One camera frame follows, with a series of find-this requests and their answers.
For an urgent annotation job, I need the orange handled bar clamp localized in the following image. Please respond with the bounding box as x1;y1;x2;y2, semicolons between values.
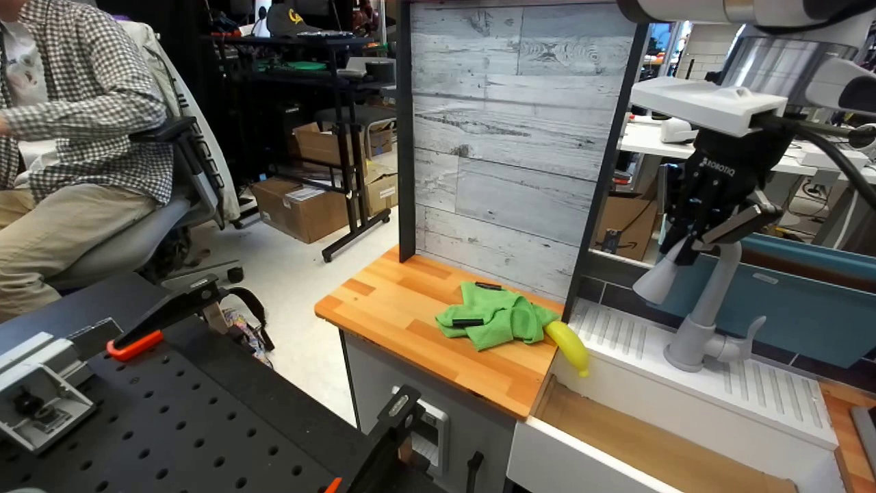
103;276;275;362

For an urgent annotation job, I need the cardboard box on floor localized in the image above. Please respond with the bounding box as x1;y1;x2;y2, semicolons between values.
250;179;347;244

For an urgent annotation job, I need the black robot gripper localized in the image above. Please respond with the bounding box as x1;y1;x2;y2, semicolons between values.
662;129;792;266

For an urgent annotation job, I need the teal storage bin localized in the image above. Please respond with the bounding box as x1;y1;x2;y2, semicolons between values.
658;237;876;366

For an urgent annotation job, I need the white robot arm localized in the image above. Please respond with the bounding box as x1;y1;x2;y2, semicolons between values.
617;0;876;266

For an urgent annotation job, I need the yellow toy banana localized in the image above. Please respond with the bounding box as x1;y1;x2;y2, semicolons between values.
544;321;588;377

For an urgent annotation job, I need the white toy sink basin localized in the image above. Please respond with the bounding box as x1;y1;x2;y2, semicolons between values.
507;298;849;493

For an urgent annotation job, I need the seated person checkered shirt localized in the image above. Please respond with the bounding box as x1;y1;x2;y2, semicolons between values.
0;0;172;321

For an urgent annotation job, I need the green crumpled cloth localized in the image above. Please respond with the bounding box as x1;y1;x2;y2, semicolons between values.
436;281;555;350

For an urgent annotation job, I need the grey wood backsplash panel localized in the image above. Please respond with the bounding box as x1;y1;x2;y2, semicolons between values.
396;0;645;300

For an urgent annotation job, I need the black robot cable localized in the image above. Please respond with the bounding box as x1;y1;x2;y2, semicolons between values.
758;111;876;213

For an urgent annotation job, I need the grey office chair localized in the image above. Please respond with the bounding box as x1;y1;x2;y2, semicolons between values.
50;18;242;294

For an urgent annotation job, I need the black metal desk stand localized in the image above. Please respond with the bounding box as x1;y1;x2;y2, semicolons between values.
209;29;388;262

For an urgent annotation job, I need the wooden butcher block counter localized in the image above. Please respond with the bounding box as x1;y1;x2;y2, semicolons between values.
316;247;555;420

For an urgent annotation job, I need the black perforated workbench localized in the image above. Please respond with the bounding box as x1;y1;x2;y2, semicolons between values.
0;268;442;493

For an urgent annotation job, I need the white background lab table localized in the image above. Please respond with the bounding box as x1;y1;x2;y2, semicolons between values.
618;114;876;183

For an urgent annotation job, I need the aluminium bracket on workbench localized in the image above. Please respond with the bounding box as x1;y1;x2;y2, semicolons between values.
0;331;95;454

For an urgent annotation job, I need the grey toy sink tap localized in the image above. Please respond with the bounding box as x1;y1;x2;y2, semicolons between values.
633;242;766;372

